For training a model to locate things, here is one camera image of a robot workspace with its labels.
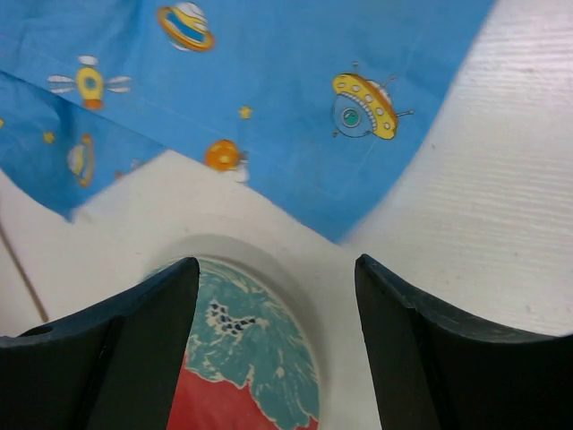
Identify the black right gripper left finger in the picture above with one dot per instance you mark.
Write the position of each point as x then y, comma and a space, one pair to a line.
113, 365

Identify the blue space print cloth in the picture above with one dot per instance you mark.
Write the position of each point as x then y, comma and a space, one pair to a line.
319, 106

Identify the red and teal plate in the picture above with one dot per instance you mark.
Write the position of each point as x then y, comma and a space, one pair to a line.
250, 361

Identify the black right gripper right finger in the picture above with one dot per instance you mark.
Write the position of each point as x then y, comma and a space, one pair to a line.
436, 366

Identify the copper fork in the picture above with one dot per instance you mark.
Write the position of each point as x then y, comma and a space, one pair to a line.
32, 292

